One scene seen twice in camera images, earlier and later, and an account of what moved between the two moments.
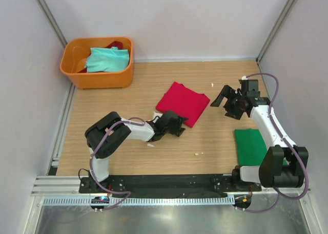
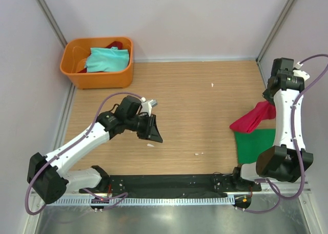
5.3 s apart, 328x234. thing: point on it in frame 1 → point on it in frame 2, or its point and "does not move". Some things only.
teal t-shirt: x=107 y=60 does not move
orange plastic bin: x=75 y=56 does not move
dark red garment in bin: x=118 y=44 does not move
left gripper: x=178 y=128 → x=150 y=131
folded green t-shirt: x=251 y=148 does not move
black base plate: x=163 y=184 does not move
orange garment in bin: x=82 y=65 does not move
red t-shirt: x=186 y=102 → x=250 y=122
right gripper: x=227 y=91 → x=266 y=94
